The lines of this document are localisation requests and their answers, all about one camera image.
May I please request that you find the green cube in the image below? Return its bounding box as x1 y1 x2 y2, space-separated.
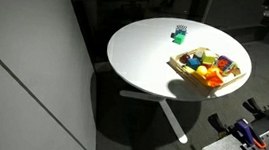
173 33 187 46

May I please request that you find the orange block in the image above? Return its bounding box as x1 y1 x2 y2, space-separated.
204 69 225 89

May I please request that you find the white table base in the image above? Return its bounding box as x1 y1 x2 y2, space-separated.
114 88 193 145

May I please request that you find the yellow ball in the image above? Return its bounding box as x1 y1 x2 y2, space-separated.
195 64 209 77

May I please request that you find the yellow-green cube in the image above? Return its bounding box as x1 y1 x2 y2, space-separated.
200 49 219 66

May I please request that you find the wooden toy tray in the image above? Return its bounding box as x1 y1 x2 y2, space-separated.
165 44 249 101

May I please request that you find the grey partition panel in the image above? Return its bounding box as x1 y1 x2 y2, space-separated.
0 0 113 150

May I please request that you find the blue checkered cube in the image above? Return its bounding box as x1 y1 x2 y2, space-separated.
170 24 189 40

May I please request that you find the grey cube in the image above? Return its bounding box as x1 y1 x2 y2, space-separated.
193 50 205 60

